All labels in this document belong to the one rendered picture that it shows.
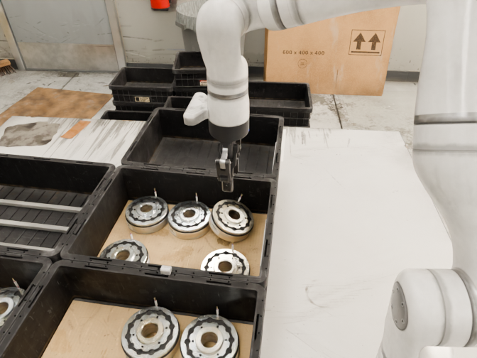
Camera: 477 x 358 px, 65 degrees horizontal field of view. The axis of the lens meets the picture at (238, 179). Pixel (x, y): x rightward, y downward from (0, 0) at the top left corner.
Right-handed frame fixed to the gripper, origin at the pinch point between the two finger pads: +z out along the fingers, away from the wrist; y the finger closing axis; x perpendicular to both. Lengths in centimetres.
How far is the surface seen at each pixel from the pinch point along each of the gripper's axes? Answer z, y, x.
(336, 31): 57, 261, -37
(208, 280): 7.8, -20.4, 0.3
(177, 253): 17.9, -7.7, 11.2
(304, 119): 51, 109, -16
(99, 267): 7.7, -20.9, 20.8
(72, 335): 17.4, -29.8, 24.5
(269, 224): 8.0, -4.6, -8.9
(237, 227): 14.0, -1.3, -1.5
